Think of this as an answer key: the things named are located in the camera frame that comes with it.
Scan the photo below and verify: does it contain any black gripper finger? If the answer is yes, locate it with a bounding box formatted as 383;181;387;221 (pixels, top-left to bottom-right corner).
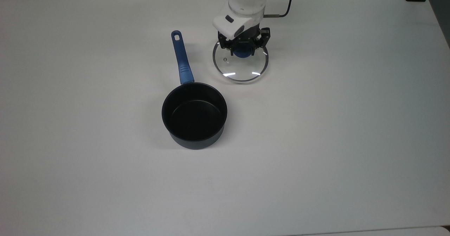
218;32;234;56
252;28;271;56

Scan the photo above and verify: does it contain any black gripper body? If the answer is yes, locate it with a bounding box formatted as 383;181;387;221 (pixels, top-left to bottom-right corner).
225;27;262;50

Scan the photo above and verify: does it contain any glass lid with blue knob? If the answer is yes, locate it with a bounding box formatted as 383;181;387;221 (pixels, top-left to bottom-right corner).
212;39;269;83

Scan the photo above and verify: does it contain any saucepan with blue handle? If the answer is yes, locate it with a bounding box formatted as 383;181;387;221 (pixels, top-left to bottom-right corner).
161;30;228;150

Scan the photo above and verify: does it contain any dark gripper cable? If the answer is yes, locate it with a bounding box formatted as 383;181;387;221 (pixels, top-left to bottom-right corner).
264;0;296;18

